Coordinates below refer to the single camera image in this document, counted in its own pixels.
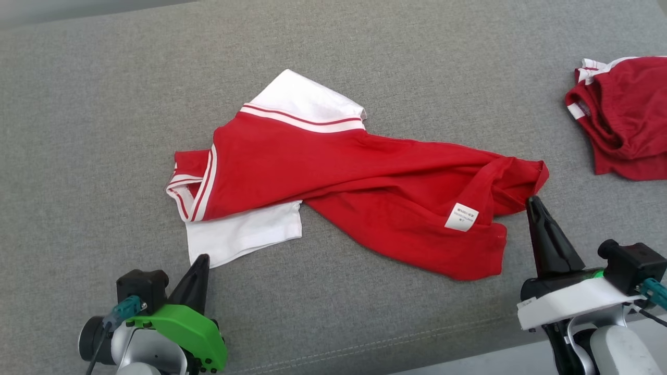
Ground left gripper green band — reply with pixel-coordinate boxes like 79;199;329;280
78;254;228;373

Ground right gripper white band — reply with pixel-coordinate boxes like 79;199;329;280
517;195;647;331

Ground red fleece shorts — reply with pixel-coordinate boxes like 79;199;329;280
565;56;667;181

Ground red jersey with number 23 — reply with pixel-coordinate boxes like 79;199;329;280
166;69;550;282

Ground grey fabric sofa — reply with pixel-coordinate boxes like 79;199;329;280
0;0;667;375

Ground left camera cable teal plug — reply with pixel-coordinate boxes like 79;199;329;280
86;295;146;375

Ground camera cable teal plug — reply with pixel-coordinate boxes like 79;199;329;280
86;295;146;375
633;278;667;329

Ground right camera cable teal plug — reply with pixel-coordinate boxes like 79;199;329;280
633;278;667;329

